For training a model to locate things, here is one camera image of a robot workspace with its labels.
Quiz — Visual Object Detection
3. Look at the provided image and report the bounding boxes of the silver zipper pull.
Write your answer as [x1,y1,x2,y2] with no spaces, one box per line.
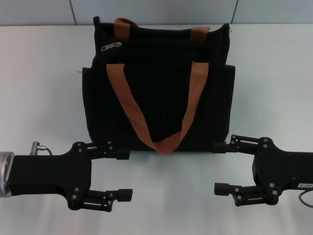
[101,41,123,52]

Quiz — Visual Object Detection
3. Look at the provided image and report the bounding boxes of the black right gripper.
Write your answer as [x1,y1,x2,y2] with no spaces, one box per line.
[213,134,313,207]

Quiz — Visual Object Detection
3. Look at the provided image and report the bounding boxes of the left gripper cable with connectors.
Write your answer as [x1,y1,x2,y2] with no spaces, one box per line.
[29,141,53,156]

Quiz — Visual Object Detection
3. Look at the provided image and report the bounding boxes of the gripper cable with connectors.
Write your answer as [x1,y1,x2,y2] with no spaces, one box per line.
[29,141,53,156]
[300,189,313,209]

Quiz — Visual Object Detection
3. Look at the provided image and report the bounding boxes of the right gripper cable with connectors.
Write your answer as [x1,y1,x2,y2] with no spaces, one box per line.
[300,189,313,209]

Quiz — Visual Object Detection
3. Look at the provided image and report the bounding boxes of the black food bag brown handles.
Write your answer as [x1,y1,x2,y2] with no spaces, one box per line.
[78,16,237,156]

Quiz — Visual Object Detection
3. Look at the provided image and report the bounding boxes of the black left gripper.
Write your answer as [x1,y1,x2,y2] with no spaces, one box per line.
[10,140,134,211]

